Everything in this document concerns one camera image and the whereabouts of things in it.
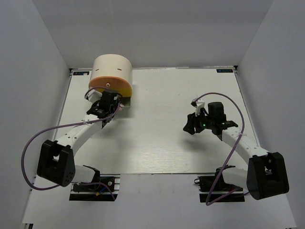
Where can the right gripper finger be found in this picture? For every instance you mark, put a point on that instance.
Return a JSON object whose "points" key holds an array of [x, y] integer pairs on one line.
{"points": [[190, 124], [199, 127]]}

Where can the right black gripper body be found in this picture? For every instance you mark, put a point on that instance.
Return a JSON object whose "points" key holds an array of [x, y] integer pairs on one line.
{"points": [[206, 121]]}

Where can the grey green organizer drawer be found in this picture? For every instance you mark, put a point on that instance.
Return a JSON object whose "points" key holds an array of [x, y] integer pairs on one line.
{"points": [[125, 101]]}

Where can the orange organizer drawer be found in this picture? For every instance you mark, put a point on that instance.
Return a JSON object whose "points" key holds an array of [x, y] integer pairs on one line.
{"points": [[114, 82]]}

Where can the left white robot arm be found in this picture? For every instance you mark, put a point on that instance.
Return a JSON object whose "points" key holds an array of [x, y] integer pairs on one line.
{"points": [[56, 163]]}

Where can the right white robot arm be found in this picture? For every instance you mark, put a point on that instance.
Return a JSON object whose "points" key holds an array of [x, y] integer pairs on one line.
{"points": [[265, 175]]}

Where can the cream cylindrical desk organizer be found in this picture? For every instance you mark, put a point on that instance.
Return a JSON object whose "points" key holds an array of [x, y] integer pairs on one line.
{"points": [[112, 65]]}

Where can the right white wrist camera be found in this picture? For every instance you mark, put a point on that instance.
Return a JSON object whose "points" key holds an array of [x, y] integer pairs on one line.
{"points": [[198, 104]]}

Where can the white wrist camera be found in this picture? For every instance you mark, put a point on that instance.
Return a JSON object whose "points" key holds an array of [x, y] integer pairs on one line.
{"points": [[93, 96], [198, 104]]}

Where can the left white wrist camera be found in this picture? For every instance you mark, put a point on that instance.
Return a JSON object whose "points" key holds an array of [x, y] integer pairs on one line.
{"points": [[93, 96]]}

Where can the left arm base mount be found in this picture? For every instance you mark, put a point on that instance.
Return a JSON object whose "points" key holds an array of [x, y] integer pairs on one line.
{"points": [[106, 190]]}

